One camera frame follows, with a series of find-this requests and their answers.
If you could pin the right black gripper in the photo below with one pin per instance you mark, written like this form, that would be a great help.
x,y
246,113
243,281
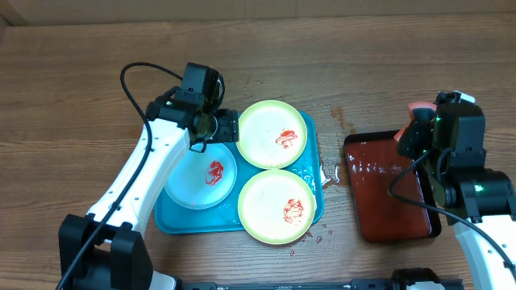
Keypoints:
x,y
414,131

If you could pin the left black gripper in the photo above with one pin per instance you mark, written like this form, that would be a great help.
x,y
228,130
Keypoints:
x,y
229,127

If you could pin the green plate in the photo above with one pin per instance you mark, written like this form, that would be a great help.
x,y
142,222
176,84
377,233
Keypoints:
x,y
272,134
276,207

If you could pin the light blue plate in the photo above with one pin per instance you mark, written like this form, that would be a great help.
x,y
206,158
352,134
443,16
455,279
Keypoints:
x,y
202,180

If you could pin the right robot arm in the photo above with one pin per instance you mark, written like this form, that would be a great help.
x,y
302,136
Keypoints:
x,y
445,140

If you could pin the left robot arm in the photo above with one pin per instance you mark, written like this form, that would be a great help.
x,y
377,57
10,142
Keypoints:
x,y
105,249

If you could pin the dark red tray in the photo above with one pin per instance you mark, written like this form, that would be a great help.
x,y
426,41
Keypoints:
x,y
372,165

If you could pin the teal plastic tray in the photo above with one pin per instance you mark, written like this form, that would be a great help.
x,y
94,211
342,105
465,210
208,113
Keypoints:
x,y
173,218

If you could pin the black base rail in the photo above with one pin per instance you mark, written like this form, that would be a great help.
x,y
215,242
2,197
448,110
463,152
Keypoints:
x,y
356,284

